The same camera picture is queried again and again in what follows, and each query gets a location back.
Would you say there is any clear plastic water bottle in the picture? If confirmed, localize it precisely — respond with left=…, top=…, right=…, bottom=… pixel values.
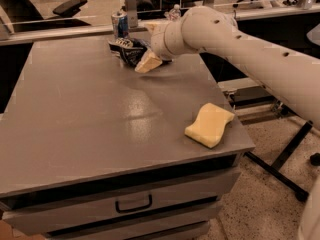
left=164, top=4, right=181, bottom=21

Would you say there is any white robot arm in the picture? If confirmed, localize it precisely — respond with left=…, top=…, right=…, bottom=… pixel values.
left=146, top=7, right=320, bottom=240

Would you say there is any redbull can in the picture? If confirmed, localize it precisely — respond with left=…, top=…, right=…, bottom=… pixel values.
left=111, top=10, right=129, bottom=38

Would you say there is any black office chair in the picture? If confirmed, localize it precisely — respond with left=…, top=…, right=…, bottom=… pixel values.
left=0, top=0, right=89, bottom=32

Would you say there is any grey drawer cabinet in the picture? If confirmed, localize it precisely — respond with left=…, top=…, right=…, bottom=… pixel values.
left=0, top=37, right=253, bottom=240

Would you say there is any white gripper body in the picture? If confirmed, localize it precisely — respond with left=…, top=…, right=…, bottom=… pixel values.
left=150, top=21, right=174, bottom=61

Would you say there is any yellow sponge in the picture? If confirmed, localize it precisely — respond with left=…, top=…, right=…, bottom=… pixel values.
left=184, top=103, right=235, bottom=148

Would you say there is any black drawer handle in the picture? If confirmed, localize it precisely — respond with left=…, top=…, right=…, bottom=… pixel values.
left=115, top=194, right=153, bottom=214

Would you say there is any black floor stand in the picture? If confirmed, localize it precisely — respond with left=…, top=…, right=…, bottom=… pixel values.
left=242, top=116, right=320, bottom=202

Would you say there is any blue chip bag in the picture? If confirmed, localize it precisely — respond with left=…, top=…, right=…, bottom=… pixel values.
left=108, top=38, right=150, bottom=67

